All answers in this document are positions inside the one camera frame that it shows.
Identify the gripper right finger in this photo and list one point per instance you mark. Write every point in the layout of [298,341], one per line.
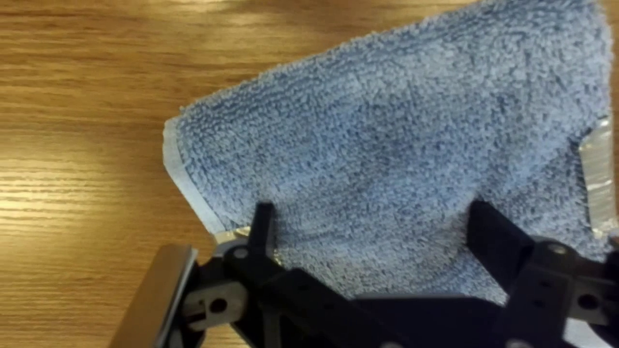
[541,280]

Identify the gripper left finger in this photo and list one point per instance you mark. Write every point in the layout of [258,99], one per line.
[290,299]

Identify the blue terry towel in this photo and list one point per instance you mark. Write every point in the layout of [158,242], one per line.
[387,145]

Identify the silver tape strip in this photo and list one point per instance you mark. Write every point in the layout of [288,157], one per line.
[599,169]
[229,235]

